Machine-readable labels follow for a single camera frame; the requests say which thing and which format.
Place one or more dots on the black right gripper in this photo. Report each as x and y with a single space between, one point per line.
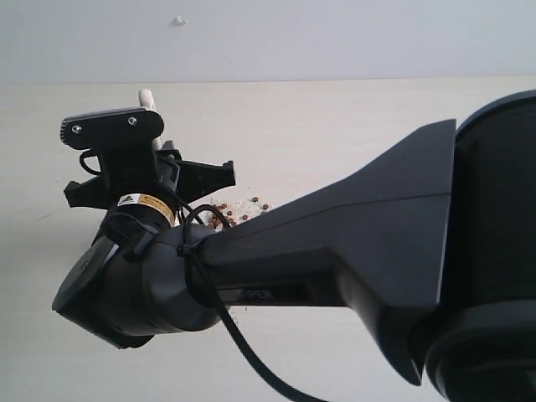
139 168

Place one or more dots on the white paint brush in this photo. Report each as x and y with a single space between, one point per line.
152 120

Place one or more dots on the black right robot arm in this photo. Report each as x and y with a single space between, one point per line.
432 244

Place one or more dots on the pile of grains and pellets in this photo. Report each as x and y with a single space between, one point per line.
235 211

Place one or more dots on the white wall plug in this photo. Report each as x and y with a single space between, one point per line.
179 21

